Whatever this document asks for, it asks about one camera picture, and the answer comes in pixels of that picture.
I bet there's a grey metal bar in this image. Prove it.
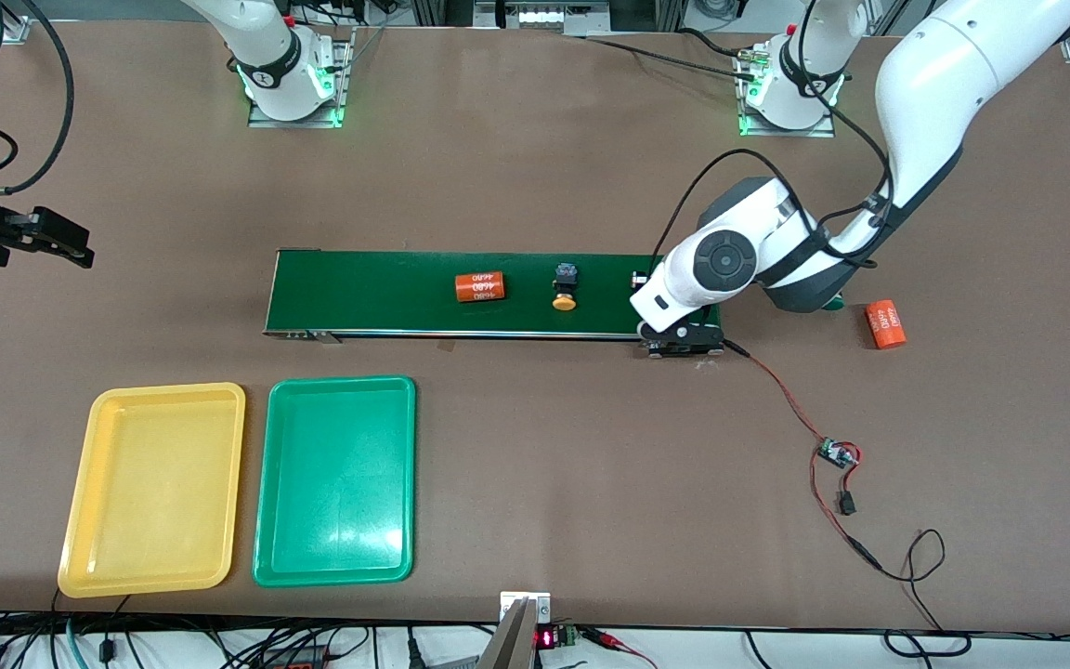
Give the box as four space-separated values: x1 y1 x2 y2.
475 598 537 669

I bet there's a small green circuit board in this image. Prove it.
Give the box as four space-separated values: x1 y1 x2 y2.
817 437 863 471

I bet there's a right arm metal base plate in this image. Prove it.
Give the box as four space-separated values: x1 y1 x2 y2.
247 28 357 129

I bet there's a yellow plastic tray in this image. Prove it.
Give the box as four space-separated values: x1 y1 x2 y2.
58 382 247 598

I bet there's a silver metal bracket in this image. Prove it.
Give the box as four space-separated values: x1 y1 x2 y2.
500 591 553 625

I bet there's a red and black wire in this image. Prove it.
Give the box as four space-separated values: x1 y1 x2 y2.
724 338 884 572

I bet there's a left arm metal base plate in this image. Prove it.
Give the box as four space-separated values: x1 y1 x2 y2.
737 46 838 138

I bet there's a thin black looped cable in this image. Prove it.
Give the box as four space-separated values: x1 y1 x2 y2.
874 528 972 659

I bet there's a yellow push button switch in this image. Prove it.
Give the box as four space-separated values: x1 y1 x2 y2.
552 263 581 313

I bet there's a red and black clip lead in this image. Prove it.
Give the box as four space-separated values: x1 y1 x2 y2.
581 627 659 669

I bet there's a green belt conveyor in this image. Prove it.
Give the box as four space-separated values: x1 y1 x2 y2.
263 248 726 360

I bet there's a white power strip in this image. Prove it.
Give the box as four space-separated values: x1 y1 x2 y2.
475 0 612 34

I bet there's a black cable across table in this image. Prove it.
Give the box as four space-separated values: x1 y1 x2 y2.
581 35 763 83

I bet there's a green plastic tray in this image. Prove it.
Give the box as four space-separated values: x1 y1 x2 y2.
252 375 417 588

